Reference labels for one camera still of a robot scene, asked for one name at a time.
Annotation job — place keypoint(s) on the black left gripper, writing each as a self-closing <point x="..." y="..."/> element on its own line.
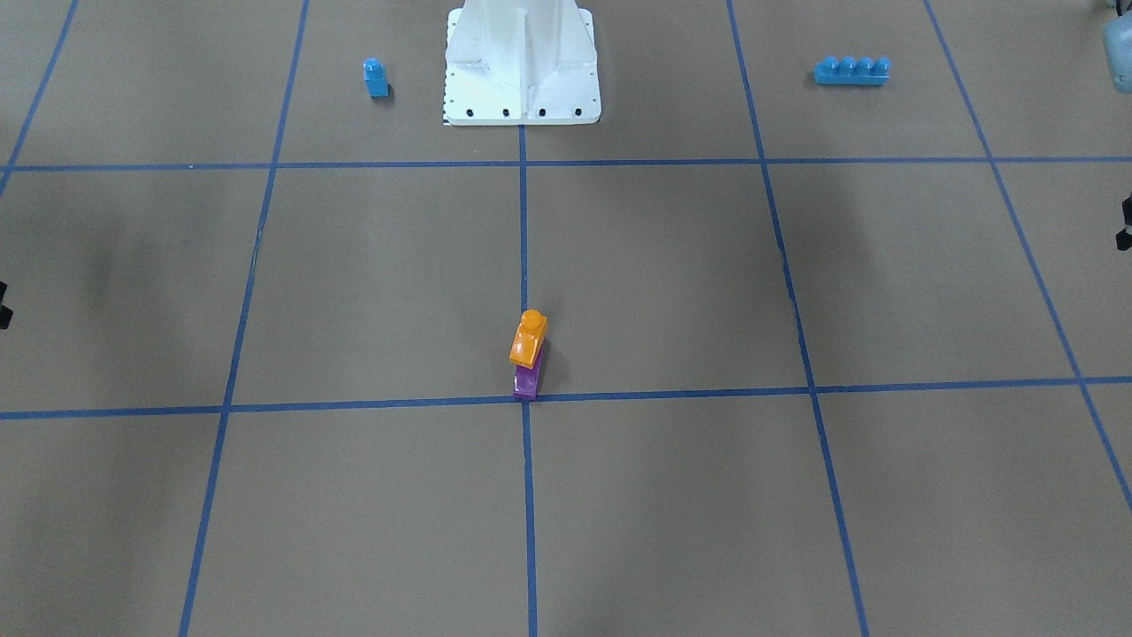
<point x="1127" y="223"/>

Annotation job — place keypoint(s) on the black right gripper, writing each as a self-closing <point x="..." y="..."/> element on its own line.
<point x="3" y="305"/>

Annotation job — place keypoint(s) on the purple trapezoid block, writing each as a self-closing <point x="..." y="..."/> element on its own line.
<point x="526" y="380"/>

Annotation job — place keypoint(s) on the orange trapezoid block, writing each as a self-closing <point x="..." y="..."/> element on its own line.
<point x="529" y="337"/>

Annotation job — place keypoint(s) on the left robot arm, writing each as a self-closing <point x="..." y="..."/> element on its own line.
<point x="1116" y="37"/>

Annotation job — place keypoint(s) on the long blue four-stud block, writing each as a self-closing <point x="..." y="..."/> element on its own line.
<point x="849" y="71"/>

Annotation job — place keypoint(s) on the small blue block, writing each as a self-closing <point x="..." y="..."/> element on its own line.
<point x="374" y="78"/>

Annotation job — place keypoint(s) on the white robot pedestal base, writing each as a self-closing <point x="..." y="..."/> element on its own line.
<point x="521" y="63"/>

